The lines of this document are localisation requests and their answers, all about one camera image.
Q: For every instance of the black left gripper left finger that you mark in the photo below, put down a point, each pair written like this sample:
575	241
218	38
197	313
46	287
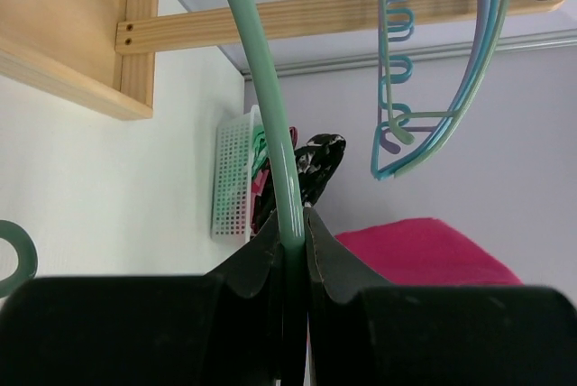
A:
219	328

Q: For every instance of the white plastic basket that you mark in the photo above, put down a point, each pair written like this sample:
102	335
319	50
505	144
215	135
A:
232	193

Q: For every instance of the green garment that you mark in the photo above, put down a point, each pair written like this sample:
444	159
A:
259	148

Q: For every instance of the mint green hanger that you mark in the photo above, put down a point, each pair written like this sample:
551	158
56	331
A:
266	102

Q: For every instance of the black white patterned garment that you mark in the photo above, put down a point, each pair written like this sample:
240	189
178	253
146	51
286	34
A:
316	163

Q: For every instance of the pink trousers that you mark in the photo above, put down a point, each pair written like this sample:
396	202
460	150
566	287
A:
426	252

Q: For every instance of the wooden clothes rack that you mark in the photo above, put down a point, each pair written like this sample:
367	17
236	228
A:
99	54

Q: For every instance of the light blue hanger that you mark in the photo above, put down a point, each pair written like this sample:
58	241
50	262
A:
490	17

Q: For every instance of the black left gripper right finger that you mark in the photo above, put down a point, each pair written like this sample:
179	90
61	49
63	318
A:
367	330

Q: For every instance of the teal hanger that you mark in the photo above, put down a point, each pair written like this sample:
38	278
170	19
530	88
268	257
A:
396	88

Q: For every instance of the sage green hanger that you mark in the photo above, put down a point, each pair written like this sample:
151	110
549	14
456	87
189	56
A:
451	102

